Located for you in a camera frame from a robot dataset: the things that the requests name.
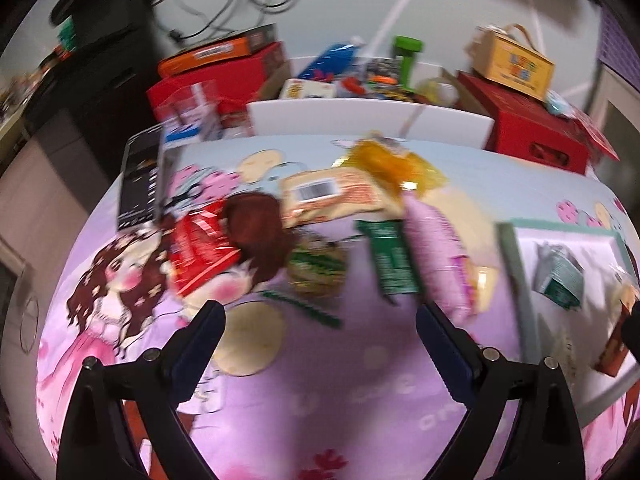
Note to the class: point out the purple perforated basket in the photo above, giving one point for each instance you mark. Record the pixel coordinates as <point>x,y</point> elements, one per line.
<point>616,51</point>

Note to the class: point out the clear plastic container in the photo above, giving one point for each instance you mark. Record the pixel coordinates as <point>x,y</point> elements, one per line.
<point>190,115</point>

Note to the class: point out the teal rimmed white tray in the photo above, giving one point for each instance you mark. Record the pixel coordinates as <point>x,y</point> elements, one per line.
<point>575,338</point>

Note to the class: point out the cartoon printed tablecloth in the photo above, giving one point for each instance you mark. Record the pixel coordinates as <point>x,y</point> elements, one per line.
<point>360,402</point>

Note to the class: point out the dark green snack packet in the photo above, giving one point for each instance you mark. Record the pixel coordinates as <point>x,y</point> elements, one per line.
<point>391,259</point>

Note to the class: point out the white shelf unit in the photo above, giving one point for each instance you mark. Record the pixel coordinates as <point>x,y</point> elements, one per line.
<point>615,110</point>

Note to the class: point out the brown red snack packet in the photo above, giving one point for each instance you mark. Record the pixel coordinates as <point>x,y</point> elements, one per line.
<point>614,353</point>

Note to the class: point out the black orange toy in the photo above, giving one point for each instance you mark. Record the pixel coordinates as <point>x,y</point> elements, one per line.
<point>381,78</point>

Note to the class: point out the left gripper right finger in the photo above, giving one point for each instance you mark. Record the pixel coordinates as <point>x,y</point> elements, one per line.
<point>544,441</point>

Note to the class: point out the red gift box right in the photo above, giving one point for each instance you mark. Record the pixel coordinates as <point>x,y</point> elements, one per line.
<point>524,129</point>

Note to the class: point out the orange flat box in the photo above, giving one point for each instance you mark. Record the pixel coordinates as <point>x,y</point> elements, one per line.
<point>240,45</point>

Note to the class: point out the beige barcode bread packet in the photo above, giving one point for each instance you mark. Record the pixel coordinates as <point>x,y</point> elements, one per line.
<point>329,194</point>

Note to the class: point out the clear packet round bun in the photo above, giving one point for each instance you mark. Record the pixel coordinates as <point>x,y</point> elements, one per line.
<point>623,293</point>

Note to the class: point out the yellow transparent snack packet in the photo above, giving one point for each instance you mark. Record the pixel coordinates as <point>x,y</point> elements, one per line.
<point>393,167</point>

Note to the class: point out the red box left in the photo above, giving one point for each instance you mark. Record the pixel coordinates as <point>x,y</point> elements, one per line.
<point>238,82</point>

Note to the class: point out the yellow wooden handle box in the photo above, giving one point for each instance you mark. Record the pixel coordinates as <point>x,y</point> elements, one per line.
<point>508,56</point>

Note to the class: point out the white cardboard box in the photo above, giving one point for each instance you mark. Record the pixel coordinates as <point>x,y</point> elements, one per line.
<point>469,125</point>

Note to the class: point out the light blue tissue pack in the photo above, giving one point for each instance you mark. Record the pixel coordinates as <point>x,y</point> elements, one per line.
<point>558,106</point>

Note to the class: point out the red patterned card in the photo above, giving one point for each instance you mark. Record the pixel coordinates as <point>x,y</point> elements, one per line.
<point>595,138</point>

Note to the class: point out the small yellow white card box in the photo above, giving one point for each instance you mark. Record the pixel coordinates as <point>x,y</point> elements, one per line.
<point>297,89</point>

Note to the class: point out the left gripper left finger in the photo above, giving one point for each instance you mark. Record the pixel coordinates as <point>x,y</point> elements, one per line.
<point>97,442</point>

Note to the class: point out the black cabinet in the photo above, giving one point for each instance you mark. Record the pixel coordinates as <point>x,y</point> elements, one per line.
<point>102,85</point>

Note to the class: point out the round green label snack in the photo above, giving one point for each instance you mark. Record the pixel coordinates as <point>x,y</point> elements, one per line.
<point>316,266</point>

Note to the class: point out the light green packet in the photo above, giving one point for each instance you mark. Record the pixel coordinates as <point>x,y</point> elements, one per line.
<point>559,276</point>

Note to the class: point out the green dumbbell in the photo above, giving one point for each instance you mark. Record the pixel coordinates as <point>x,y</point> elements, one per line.
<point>406,49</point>

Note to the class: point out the purple roll snack packet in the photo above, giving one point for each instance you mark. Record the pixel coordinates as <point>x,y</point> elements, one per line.
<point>441,260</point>

